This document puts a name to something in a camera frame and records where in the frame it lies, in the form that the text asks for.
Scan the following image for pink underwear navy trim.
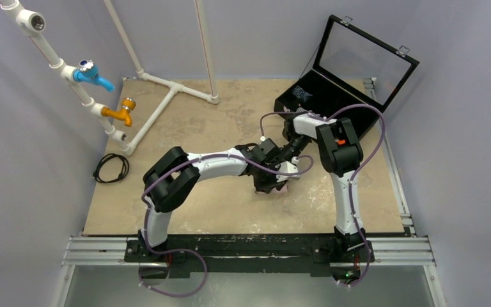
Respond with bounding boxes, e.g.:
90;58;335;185
255;182;288;195

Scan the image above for black box with glass lid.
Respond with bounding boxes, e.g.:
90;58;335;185
274;15;419;138

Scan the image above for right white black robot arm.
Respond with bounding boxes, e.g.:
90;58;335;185
276;113;366;260

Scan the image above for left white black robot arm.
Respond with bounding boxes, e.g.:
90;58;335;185
140;139;298;262

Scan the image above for dark patterned rolled sock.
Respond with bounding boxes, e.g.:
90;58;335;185
292;86;313;102

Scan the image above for orange faucet tap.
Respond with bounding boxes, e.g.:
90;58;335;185
100;97;136;127

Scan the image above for blue faucet tap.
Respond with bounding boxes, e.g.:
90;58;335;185
72;59;114;92

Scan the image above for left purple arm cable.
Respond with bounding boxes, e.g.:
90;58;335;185
141;153;315;255

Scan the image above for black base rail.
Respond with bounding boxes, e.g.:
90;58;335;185
124;233;375;282

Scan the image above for coiled black cable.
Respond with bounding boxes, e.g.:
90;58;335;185
92;153;130;184

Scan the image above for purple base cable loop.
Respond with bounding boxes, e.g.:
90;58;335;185
138;246;210;298

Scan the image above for aluminium frame rails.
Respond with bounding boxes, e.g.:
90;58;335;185
56;79;444;306

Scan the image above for white PVC pipe frame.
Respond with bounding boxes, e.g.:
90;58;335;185
0;1;220;156

